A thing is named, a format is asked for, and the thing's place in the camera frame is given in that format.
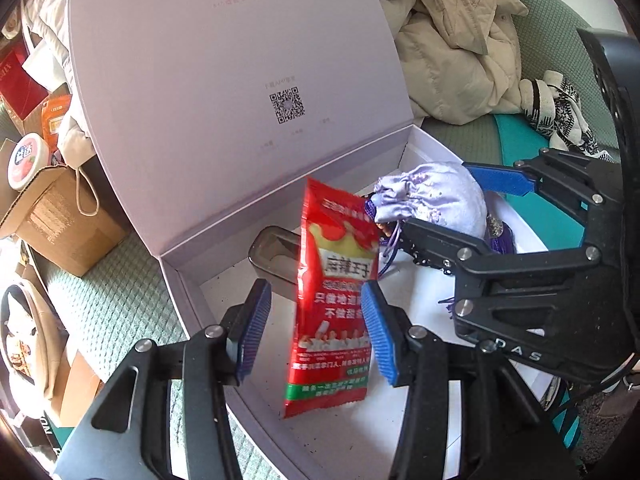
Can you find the teal printed carton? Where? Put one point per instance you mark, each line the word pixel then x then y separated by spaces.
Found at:
pixel 50 430

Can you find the brown plush cloth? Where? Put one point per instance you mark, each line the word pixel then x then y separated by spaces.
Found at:
pixel 610 402

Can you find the beige puffer jacket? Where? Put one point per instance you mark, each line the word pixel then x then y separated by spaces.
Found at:
pixel 460 35

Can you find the round white tub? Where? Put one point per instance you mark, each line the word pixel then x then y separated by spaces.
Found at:
pixel 30 160

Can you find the beige bag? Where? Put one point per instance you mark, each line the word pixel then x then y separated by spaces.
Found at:
pixel 35 340

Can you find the red green snack packet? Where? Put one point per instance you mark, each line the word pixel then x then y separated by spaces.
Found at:
pixel 330 340

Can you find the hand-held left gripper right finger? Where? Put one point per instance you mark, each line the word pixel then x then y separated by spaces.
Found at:
pixel 382 340

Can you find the orange packet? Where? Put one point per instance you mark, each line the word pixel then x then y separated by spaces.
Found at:
pixel 56 120

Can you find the black white patterned knitwear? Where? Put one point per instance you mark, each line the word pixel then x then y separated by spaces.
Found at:
pixel 560 110

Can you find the green textured sofa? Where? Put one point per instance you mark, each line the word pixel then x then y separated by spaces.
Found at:
pixel 120 310

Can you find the white puffer garment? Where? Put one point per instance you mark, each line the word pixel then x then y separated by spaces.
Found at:
pixel 55 25

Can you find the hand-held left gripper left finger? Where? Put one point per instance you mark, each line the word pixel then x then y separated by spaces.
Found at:
pixel 252 330

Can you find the red paper box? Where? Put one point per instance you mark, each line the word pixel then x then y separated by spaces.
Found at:
pixel 20 80

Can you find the lavender gift box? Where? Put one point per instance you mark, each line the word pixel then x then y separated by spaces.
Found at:
pixel 200 110

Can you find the purple sachet pouch with tassel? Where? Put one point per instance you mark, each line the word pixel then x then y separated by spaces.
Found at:
pixel 440 195

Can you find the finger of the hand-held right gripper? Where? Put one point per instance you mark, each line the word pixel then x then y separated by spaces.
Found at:
pixel 500 178
pixel 475 260

